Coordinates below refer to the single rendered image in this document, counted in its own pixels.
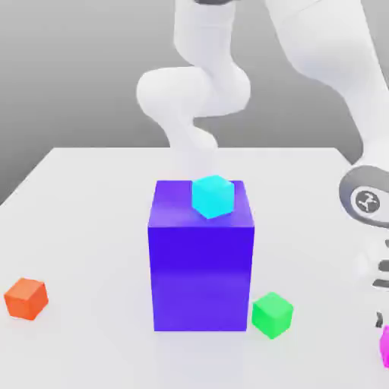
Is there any large purple box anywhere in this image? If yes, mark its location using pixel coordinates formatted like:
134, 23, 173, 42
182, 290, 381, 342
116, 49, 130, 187
147, 179, 255, 333

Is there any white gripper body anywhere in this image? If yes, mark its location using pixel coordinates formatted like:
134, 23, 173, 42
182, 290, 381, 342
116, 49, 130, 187
372, 303, 389, 331

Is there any small magenta cube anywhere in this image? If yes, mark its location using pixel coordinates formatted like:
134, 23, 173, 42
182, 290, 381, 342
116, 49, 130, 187
378, 324, 389, 369

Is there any small orange cube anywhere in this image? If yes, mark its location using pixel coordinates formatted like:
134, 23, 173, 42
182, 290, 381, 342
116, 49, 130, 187
3, 277, 49, 321

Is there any small green cube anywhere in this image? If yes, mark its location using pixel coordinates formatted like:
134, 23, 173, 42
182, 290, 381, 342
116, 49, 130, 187
251, 291, 295, 340

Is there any small cyan cube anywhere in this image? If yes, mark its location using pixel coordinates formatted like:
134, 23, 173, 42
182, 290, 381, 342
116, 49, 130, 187
191, 174, 236, 220

